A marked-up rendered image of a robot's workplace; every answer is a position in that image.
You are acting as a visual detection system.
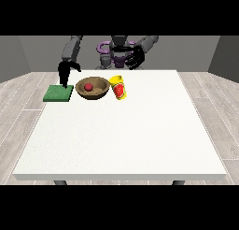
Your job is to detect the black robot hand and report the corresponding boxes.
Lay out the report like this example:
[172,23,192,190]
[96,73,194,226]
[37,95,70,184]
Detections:
[57,60,82,89]
[124,45,147,70]

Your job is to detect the green square pad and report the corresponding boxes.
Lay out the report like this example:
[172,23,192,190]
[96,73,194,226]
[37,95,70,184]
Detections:
[42,84,75,103]

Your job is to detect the brown wooden bowl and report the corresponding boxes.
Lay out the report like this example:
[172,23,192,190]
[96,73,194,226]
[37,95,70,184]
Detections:
[75,76,111,101]

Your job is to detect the yellow cup with melon print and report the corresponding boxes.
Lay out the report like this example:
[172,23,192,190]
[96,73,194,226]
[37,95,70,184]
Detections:
[108,75,128,101]

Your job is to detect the grey robot trunk purple rings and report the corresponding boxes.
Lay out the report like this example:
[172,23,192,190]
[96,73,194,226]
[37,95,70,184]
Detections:
[95,36,145,71]

